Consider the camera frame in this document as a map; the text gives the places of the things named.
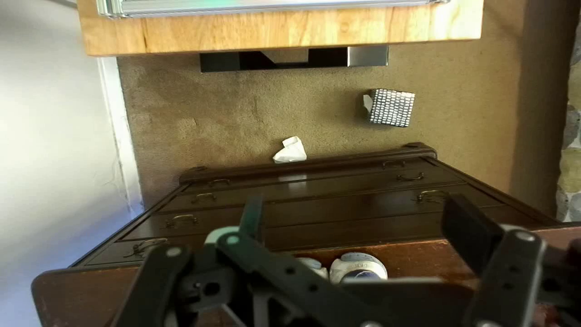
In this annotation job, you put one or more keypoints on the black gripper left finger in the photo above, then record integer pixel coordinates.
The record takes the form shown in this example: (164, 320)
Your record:
(284, 289)

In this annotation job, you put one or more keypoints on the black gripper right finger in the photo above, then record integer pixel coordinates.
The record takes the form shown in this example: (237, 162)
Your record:
(507, 264)

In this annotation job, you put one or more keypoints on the crumpled white paper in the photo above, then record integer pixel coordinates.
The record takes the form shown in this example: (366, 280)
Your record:
(291, 151)

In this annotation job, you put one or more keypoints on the white blue sneaker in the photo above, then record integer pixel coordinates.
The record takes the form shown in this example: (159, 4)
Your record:
(357, 266)

